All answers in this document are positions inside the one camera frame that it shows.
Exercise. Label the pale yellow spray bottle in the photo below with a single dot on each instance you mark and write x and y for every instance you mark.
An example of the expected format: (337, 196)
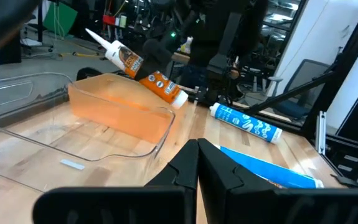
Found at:
(187, 46)

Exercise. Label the orange sealant tube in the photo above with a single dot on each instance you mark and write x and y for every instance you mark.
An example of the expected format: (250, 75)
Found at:
(163, 87)

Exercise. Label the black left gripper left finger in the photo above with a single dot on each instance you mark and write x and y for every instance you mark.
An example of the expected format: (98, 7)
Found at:
(172, 199)

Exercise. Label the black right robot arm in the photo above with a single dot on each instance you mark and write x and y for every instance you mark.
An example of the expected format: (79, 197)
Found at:
(223, 71)

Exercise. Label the black aluminium rig frame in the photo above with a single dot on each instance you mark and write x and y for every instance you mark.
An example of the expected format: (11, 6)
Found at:
(322, 102)

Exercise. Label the blue silicone tube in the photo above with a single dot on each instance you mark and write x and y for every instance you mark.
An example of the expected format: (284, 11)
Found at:
(269, 169)
(247, 123)

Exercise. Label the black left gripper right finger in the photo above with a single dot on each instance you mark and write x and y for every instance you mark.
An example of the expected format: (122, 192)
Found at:
(228, 199)

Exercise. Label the person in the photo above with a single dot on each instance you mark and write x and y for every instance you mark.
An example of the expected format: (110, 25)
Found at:
(194, 76)

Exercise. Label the green board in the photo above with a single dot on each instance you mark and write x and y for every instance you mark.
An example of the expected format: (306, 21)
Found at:
(60, 18)

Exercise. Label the silver aluminium profile piece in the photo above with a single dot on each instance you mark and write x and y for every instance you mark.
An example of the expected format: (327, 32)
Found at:
(320, 133)

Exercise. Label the clear plastic bin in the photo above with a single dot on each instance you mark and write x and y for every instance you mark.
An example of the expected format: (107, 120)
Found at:
(26, 93)

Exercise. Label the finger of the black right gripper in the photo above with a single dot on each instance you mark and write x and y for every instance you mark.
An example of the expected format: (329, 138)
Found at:
(153, 59)

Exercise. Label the black computer case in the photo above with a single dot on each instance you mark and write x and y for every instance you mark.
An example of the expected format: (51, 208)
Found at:
(1, 53)

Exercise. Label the grey mesh office chair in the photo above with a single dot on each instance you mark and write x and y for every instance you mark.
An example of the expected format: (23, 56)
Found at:
(306, 87)

